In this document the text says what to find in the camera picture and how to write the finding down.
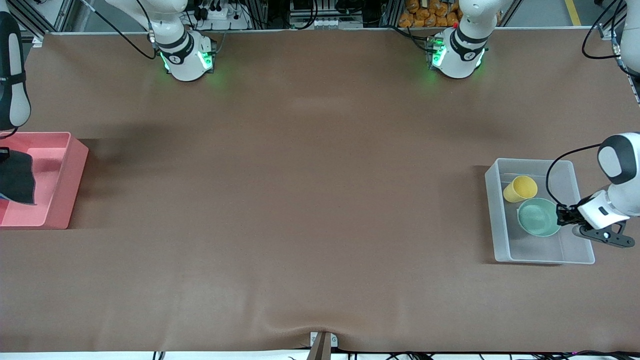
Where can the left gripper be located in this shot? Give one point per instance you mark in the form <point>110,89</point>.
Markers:
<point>567,215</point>

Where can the mint green bowl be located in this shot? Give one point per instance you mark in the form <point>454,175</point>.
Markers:
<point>537,217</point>

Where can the yellow plastic cup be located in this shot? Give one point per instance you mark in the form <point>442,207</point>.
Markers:
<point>521,188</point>

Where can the dark grey cloth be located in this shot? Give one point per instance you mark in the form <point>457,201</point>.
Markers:
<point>17,175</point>

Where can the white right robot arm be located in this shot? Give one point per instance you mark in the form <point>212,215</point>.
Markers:
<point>182,50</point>

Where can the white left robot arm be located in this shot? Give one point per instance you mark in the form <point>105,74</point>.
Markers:
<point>622,165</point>

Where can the clear plastic storage bin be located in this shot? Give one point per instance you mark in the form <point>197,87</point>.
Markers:
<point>530,250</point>

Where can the orange snack packages pile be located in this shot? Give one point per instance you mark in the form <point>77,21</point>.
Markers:
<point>430,12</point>

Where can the brown table cover sheet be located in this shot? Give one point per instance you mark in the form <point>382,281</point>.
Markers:
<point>320,165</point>

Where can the white power strip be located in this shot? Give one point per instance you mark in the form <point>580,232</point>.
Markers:
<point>222,15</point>

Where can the pink plastic storage bin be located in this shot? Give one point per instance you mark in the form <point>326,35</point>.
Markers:
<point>55,190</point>

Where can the metal table edge bracket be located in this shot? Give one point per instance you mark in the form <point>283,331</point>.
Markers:
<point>322,345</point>

